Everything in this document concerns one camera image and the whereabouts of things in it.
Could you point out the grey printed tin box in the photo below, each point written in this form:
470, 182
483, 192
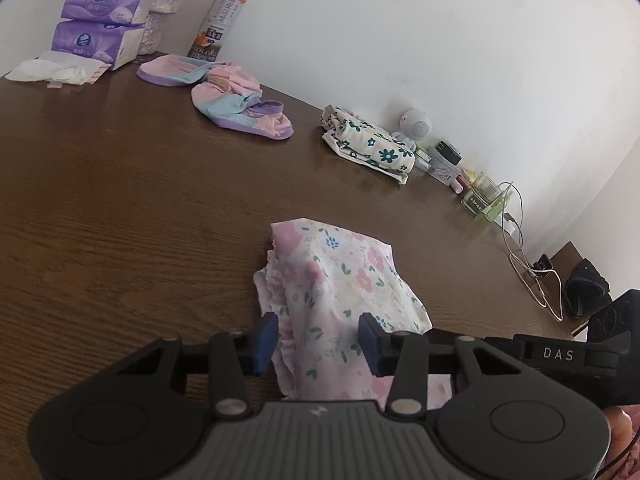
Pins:
442, 172

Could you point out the small green white box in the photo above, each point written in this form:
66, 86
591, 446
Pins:
422, 156

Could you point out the person's right hand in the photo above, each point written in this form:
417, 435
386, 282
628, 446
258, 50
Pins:
619, 430

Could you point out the green spray bottle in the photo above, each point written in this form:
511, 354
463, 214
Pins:
495, 212

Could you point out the clear drinking glass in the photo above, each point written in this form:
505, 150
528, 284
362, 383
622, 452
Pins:
477, 197

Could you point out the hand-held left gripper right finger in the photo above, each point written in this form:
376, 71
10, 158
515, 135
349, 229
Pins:
370, 342

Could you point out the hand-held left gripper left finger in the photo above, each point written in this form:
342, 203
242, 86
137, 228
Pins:
265, 340

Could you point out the wooden chair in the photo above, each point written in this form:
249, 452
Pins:
565, 255

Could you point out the black phone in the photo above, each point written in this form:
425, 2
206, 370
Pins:
541, 265

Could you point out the folded cream teal-flower garment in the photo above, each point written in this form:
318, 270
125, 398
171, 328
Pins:
370, 145

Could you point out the white charger plug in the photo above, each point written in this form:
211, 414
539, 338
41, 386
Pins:
511, 224

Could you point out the black bag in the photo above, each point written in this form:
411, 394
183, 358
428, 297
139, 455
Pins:
585, 285

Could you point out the pink floral dress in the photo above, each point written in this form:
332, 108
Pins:
345, 285

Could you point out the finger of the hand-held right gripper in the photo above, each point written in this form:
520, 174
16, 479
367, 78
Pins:
442, 340

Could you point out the small pink white tube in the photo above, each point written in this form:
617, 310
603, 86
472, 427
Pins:
456, 185

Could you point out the white robot-shaped speaker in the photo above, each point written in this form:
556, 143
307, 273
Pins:
415, 122

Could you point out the black power adapter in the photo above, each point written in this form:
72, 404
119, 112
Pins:
447, 151

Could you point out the tea bottle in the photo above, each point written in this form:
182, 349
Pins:
220, 15

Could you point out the crumpled white tissue wrapper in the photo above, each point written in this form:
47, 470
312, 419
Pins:
45, 67

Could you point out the pastel pink blue purple garment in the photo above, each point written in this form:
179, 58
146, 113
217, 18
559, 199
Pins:
235, 105

